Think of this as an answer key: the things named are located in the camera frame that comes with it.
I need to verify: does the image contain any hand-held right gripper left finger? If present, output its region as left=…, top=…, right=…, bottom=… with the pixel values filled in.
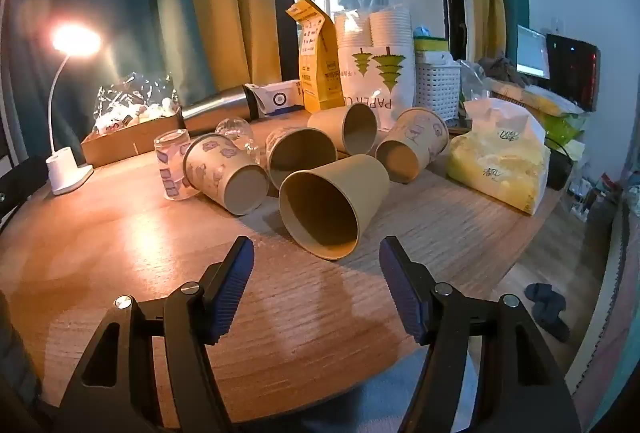
left=59, top=236, right=256, bottom=433

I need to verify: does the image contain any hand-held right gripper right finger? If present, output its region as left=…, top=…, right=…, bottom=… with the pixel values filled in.
left=378, top=236, right=583, bottom=433

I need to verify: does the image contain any plain brown paper cup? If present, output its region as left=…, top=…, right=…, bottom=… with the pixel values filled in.
left=265, top=127, right=339, bottom=190
left=278, top=154, right=391, bottom=261
left=307, top=102, right=378, bottom=156

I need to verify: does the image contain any printed brown paper cup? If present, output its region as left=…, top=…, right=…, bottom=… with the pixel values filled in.
left=375, top=108, right=450, bottom=184
left=183, top=133, right=270, bottom=216

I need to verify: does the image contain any dark slipper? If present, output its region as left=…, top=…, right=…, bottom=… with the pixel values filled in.
left=524, top=282, right=571, bottom=343

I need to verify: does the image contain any clear drinking glass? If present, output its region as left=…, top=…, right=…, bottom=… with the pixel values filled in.
left=215, top=118, right=261, bottom=164

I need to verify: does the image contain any yellow tissue pack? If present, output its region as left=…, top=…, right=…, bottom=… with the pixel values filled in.
left=445, top=98, right=551, bottom=216

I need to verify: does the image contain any stainless steel thermos bottle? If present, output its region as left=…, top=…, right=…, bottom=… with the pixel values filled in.
left=180, top=84, right=260, bottom=136

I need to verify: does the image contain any brown cardboard box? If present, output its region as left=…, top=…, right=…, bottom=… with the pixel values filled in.
left=80, top=105, right=185, bottom=169

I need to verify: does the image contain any white and blue small box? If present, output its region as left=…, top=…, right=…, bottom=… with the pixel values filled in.
left=246, top=81, right=304, bottom=116

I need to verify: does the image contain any white desk lamp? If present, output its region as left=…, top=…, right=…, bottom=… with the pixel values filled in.
left=45, top=25, right=103, bottom=196

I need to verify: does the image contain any white perforated plastic basket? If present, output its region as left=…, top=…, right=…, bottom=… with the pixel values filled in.
left=414, top=52, right=461, bottom=124

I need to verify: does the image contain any clear plastic snack bag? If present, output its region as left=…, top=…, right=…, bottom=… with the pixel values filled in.
left=93, top=72, right=181, bottom=137

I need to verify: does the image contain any bagged stack of white cups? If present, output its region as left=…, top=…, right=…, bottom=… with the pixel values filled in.
left=333, top=3, right=417, bottom=131

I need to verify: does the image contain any green and yellow bag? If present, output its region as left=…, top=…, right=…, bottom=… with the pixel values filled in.
left=520, top=86, right=590, bottom=147

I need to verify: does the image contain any yellow paper bag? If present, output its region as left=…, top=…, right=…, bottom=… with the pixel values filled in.
left=285, top=0, right=343, bottom=113

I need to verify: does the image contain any computer monitor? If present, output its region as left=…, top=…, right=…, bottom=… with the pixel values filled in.
left=516, top=25, right=551, bottom=81

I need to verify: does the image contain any black computer case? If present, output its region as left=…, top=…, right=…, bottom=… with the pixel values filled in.
left=546, top=33, right=600, bottom=111

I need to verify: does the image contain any teal curtain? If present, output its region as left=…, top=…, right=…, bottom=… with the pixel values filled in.
left=0, top=0, right=217, bottom=164

